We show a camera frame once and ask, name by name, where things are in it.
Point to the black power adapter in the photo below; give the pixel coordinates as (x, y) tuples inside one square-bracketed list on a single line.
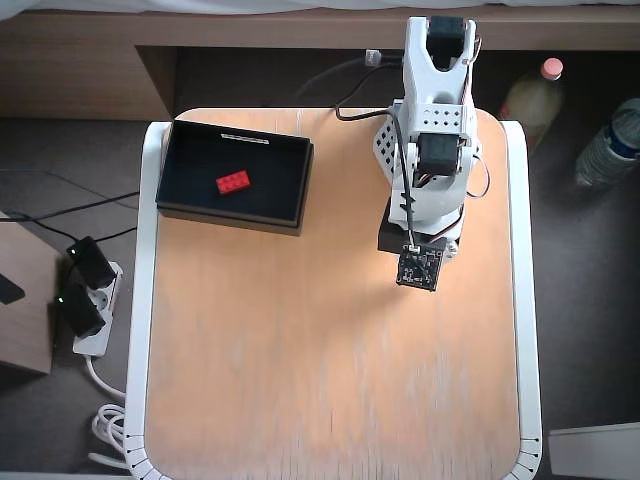
[(79, 311), (92, 262)]

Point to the black open box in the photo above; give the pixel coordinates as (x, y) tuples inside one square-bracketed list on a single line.
[(270, 170)]

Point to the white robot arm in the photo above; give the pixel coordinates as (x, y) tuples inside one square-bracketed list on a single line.
[(415, 80)]

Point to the clear bottle blue label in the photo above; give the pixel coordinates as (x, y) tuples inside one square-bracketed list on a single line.
[(607, 147)]

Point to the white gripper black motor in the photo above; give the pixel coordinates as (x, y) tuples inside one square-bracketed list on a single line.
[(390, 238)]

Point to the black camera circuit board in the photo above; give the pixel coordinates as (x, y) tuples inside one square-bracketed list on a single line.
[(420, 267)]

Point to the flat black device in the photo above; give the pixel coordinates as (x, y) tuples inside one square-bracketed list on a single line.
[(10, 289)]

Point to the brown cardboard box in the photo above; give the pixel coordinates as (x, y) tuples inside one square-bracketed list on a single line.
[(27, 325)]

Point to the red lego block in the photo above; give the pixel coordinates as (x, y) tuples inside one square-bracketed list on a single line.
[(233, 182)]

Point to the white power strip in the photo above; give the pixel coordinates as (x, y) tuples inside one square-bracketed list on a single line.
[(102, 300)]

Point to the white flat box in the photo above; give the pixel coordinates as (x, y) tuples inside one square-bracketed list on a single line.
[(595, 452)]

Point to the wooden bed frame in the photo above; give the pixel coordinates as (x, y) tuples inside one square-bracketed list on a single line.
[(75, 65)]

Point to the white table frame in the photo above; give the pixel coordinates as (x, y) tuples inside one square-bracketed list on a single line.
[(142, 300)]

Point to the yellow bottle pink cap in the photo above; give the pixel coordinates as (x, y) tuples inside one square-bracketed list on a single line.
[(532, 100)]

